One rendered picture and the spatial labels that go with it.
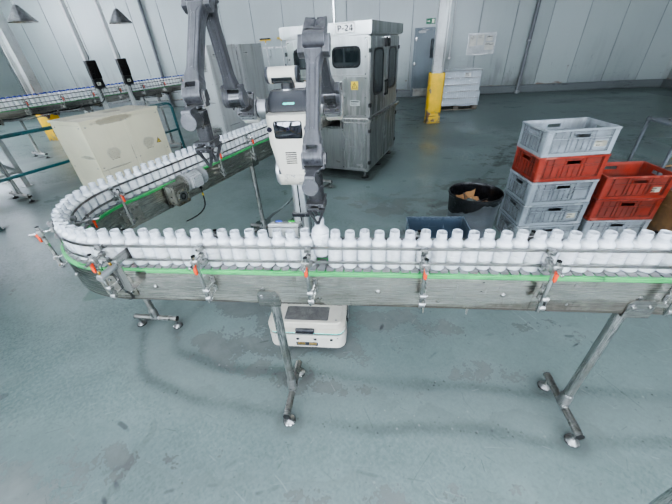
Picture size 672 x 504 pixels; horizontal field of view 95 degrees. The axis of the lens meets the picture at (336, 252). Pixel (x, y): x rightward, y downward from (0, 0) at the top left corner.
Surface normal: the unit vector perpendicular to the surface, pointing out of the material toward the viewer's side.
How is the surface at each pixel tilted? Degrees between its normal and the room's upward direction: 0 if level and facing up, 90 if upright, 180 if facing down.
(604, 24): 90
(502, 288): 90
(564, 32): 90
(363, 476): 0
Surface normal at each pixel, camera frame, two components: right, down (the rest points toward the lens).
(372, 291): -0.10, 0.56
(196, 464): -0.05, -0.83
